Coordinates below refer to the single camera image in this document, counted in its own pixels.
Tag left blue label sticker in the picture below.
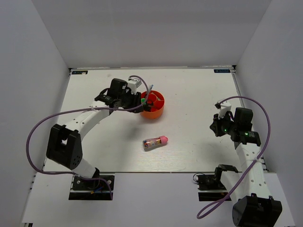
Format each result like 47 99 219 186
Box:
71 70 88 75

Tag right blue label sticker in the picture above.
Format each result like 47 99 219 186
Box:
214 69 231 73

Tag orange round organizer container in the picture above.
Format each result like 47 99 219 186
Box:
140 90 165 120

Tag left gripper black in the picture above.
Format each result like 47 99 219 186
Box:
118 89 144 114

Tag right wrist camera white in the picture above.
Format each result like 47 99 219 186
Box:
215 99 232 119

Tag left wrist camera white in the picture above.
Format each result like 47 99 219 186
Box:
127 78 142 94

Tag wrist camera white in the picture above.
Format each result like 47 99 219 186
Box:
127 78 142 94
215 99 232 119

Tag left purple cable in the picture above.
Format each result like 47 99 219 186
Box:
26 75 153 201

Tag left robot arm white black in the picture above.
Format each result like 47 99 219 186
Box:
46 76 143 189

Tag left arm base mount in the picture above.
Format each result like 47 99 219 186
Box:
69 174 115 201

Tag blue label sticker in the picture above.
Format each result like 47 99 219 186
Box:
71 70 88 75
214 69 231 73

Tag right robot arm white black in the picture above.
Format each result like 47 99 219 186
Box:
210 105 282 227

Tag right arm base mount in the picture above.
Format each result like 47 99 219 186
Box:
193 164 239 201

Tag pink capped eraser bottle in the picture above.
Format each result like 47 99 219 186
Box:
143 136 169 151

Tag black handled scissors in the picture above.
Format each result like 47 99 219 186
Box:
143 100 158 112

